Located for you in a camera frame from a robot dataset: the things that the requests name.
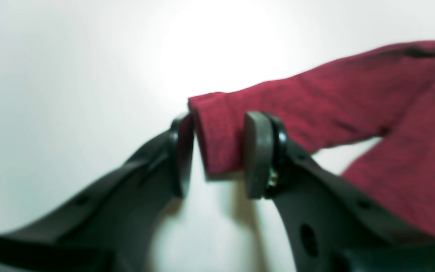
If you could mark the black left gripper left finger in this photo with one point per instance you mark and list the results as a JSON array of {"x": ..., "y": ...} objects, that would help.
[{"x": 108, "y": 226}]

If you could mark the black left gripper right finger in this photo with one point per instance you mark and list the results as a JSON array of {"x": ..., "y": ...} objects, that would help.
[{"x": 330, "y": 224}]

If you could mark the dark red t-shirt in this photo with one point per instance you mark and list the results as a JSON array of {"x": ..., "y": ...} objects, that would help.
[{"x": 388, "y": 92}]

